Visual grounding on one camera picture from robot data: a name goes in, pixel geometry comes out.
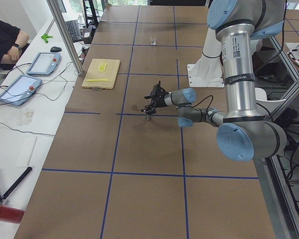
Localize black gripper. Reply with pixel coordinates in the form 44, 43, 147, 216
141, 86, 169, 115

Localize clear glass shaker cup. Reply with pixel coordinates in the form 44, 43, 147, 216
150, 36, 156, 46

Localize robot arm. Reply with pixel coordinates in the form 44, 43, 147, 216
143, 0, 287, 161

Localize yellow plastic knife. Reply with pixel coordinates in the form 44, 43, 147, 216
86, 78, 110, 82

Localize lemon slices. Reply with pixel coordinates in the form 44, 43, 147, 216
98, 62, 108, 72

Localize wooden cutting board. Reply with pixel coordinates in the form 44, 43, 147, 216
82, 59, 120, 90

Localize black keyboard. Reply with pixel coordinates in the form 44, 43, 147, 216
65, 20, 82, 42

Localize black computer mouse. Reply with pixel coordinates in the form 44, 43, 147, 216
50, 46, 62, 53

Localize white chair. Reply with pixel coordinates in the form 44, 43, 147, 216
255, 88, 286, 107

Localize far teach pendant tablet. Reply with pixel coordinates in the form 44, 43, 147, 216
26, 52, 61, 76

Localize teach pendant tablet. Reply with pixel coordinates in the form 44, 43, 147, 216
0, 75, 42, 106
26, 52, 61, 76

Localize green plastic clamp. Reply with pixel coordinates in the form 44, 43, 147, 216
41, 33, 53, 44

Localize crumpled white tissue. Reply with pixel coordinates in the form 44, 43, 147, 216
16, 108, 34, 126

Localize near teach pendant tablet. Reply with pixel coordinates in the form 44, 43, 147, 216
0, 75, 42, 106

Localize black rod tool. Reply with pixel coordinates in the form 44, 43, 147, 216
1, 166, 32, 200

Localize seated person in black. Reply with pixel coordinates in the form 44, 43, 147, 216
0, 20, 29, 70

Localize red cylinder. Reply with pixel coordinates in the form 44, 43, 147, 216
0, 204, 24, 224

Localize aluminium frame post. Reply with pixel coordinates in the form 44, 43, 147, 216
47, 0, 83, 76

